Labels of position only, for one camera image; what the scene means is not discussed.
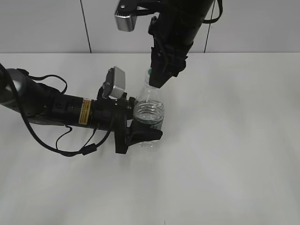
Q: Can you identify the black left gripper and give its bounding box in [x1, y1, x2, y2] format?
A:
[90, 93, 163, 154]

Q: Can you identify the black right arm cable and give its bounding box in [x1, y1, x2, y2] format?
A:
[202, 0, 223, 24]

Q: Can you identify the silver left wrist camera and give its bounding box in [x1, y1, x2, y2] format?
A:
[102, 66, 126, 99]

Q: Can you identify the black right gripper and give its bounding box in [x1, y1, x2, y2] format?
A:
[149, 0, 213, 88]

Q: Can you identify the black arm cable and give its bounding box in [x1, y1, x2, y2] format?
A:
[0, 63, 112, 157]
[202, 0, 223, 24]

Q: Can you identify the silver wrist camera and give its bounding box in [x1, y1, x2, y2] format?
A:
[114, 0, 149, 32]
[102, 66, 126, 99]

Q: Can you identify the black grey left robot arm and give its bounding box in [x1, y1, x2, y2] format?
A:
[0, 67, 163, 154]

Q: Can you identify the clear plastic water bottle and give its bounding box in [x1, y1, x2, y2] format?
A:
[133, 77, 165, 148]

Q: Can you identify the white green bottle cap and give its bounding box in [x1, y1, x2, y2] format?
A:
[144, 68, 152, 86]

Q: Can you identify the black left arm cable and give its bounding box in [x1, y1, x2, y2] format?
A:
[0, 63, 112, 157]

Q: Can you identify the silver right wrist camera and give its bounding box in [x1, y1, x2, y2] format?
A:
[114, 0, 149, 32]

